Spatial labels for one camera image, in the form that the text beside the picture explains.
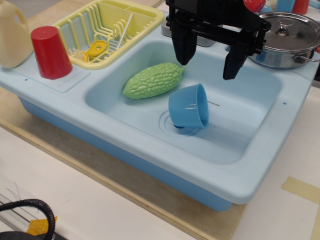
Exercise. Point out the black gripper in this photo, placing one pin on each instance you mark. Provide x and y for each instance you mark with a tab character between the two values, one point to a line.
224	21

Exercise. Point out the blue plastic cup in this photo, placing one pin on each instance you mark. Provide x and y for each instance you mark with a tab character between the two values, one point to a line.
188	107

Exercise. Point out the red cup in background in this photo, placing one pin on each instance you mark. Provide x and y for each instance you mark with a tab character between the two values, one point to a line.
254	6

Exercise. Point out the red plastic cup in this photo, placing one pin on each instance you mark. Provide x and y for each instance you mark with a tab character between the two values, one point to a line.
51	56

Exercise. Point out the green toy bitter gourd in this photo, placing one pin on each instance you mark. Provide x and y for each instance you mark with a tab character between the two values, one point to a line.
153	81

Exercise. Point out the steel pot with lid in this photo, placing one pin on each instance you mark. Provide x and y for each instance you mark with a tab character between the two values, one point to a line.
291	41

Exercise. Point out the light blue toy sink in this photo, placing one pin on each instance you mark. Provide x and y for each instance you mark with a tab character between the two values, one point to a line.
250	117

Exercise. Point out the red and blue background objects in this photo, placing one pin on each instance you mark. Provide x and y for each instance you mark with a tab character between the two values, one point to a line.
297	6

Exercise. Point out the orange toy spoon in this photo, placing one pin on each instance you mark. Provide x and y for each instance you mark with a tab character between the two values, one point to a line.
97	48

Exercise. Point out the yellow dish rack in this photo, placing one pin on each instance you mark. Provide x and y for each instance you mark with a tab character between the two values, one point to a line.
96	20

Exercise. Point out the yellow masking tape piece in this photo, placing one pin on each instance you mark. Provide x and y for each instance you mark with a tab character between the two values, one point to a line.
302	189

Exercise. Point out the cream plastic jug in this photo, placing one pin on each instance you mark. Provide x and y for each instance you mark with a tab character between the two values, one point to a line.
15	40

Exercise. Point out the orange tape piece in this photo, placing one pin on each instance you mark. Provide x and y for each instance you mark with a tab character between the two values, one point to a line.
38	227

